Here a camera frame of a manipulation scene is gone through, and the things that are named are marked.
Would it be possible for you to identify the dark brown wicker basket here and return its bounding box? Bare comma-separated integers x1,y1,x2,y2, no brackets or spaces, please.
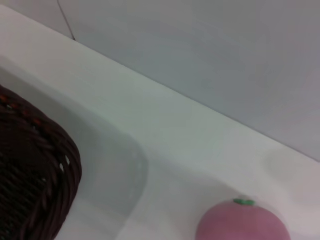
0,84,83,240

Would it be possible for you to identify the pink toy peach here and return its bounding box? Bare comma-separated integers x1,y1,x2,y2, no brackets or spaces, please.
195,197,292,240

